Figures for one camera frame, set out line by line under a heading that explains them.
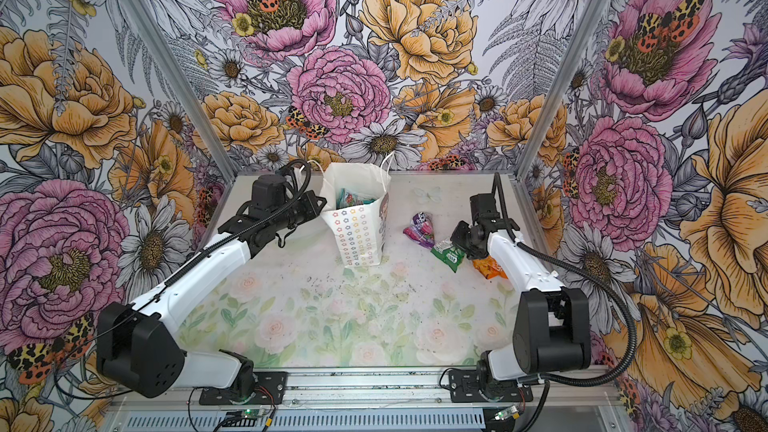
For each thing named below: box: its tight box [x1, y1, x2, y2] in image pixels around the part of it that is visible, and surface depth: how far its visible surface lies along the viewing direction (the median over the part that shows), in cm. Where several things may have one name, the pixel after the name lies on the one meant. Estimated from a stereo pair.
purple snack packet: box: [403, 212, 435, 249], surface depth 100 cm
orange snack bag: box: [472, 255, 508, 280], surface depth 93 cm
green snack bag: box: [430, 238, 467, 273], surface depth 87 cm
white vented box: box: [113, 410, 490, 432], surface depth 72 cm
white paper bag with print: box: [320, 151, 396, 267], surface depth 87 cm
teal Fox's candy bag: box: [336, 188, 378, 210], surface depth 98 cm
